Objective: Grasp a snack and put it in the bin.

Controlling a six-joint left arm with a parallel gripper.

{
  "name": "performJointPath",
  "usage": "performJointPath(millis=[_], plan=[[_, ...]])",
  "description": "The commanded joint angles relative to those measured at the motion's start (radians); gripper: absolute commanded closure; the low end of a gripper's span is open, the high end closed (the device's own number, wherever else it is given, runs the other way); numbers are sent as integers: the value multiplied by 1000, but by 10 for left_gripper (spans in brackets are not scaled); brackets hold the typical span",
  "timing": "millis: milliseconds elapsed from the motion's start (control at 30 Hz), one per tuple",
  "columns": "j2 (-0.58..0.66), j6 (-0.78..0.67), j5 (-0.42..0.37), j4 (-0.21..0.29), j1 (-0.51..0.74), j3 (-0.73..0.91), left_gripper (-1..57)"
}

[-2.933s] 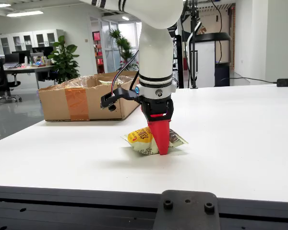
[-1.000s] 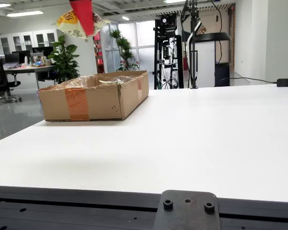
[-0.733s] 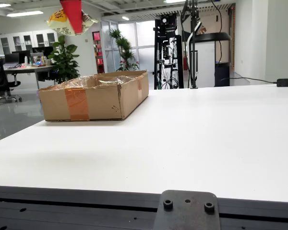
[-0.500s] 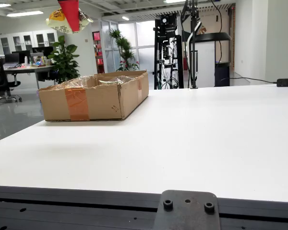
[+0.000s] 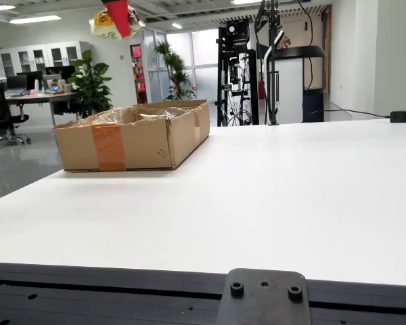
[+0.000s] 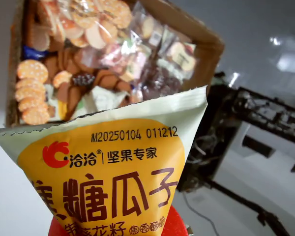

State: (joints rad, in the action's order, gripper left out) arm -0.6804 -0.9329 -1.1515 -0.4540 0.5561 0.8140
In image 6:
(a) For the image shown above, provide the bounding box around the pack of brown biscuits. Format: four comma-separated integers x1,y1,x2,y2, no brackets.
45,48,133,116

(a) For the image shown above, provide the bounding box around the dark brown snack packet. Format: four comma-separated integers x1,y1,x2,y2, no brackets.
141,65,183,100

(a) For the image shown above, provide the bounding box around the pink wrapped candy packet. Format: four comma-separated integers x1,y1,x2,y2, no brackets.
99,43,148,79

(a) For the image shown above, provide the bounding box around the black equipment rack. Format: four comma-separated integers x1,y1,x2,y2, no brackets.
176,72,295,193

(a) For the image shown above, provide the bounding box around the white green snack packet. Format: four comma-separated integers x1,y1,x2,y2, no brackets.
83,85,129,117

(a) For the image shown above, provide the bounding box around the yellow green sunflower seed bag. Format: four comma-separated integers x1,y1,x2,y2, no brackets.
0,85,208,236

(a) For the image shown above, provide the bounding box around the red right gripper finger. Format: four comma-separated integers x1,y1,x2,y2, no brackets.
161,206,189,236

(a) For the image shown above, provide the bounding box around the open cardboard box bin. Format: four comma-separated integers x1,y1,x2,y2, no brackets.
5,0,226,127

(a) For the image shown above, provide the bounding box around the black camera stand pole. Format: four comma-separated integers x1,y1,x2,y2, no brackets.
205,178,292,236

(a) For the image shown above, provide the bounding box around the apple print snack packet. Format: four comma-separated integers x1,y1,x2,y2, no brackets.
166,41,197,72

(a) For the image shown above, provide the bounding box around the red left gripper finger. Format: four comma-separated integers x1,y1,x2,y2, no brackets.
48,216,67,236

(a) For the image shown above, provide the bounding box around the blue snack wrapper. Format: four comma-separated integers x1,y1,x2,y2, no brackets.
23,45,49,60

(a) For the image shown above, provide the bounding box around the thin grey floor cable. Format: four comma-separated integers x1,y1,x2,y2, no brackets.
181,191,221,236

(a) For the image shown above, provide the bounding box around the clear bag of round crackers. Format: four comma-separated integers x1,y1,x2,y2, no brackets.
36,0,133,50

